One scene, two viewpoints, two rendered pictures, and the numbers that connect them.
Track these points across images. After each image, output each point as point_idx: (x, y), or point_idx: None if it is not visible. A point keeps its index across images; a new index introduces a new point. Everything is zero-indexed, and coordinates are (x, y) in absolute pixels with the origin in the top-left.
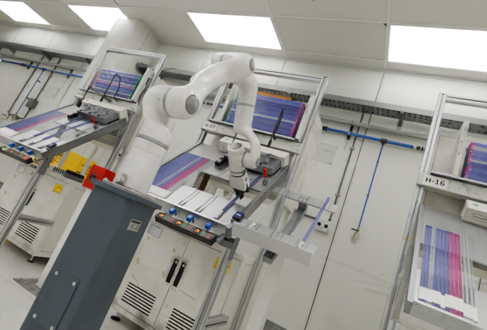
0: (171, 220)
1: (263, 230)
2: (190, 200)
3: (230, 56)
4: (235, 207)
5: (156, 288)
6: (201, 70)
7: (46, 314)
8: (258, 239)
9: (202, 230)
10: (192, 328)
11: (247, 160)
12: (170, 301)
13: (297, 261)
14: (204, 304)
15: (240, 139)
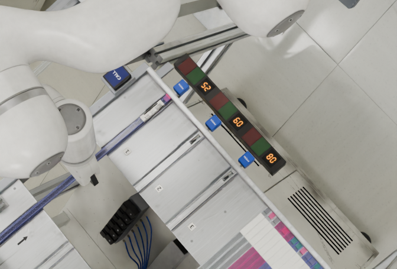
0: (252, 132)
1: None
2: (198, 188)
3: (9, 58)
4: (106, 133)
5: (286, 210)
6: None
7: None
8: None
9: (195, 85)
10: (241, 31)
11: (56, 91)
12: (262, 177)
13: None
14: (218, 35)
15: None
